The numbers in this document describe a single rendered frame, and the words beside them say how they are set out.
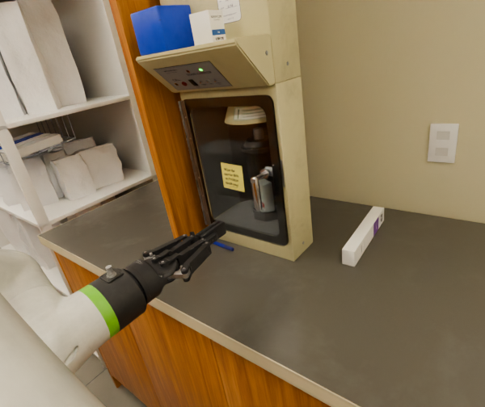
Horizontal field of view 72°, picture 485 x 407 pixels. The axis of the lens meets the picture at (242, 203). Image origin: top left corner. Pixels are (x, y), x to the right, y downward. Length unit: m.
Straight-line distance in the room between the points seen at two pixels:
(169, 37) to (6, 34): 1.10
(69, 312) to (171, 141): 0.62
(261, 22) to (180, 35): 0.20
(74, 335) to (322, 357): 0.44
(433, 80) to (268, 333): 0.80
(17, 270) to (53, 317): 0.10
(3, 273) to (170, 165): 0.59
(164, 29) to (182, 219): 0.55
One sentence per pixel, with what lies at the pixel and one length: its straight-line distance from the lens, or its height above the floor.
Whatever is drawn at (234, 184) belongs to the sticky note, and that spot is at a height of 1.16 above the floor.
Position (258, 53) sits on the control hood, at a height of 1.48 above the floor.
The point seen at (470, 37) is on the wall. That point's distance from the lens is 1.09.
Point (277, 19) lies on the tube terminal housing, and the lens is 0.80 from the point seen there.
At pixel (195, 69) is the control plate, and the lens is 0.82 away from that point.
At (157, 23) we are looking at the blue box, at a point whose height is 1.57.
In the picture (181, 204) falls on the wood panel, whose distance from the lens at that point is 1.08.
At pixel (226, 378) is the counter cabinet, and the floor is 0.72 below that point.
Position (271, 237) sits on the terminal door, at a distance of 0.93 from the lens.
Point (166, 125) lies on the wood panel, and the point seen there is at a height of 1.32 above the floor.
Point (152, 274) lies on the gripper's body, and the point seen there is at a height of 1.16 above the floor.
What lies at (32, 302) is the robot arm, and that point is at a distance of 0.58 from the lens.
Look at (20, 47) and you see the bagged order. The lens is 1.83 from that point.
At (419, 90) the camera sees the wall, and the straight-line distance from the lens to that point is 1.12.
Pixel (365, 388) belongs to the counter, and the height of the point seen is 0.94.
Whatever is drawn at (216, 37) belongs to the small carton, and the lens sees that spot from 0.78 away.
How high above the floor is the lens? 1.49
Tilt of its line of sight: 25 degrees down
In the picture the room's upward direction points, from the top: 9 degrees counter-clockwise
